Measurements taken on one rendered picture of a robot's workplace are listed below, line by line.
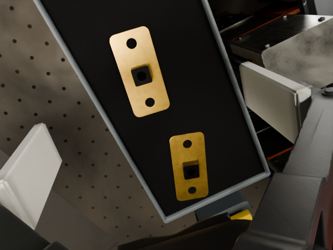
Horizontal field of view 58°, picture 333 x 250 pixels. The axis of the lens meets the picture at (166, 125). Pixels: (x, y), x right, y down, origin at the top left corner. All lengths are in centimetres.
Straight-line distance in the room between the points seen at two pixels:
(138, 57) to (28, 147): 16
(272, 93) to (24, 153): 13
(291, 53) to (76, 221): 164
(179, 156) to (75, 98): 50
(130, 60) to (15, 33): 53
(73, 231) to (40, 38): 135
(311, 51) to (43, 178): 33
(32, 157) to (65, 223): 172
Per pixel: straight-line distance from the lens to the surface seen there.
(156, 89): 30
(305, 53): 41
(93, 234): 192
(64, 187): 91
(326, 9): 55
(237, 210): 42
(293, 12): 67
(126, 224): 97
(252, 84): 19
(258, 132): 75
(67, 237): 195
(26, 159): 17
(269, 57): 39
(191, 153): 33
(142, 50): 29
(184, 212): 37
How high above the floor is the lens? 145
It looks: 67 degrees down
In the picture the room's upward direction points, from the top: 160 degrees clockwise
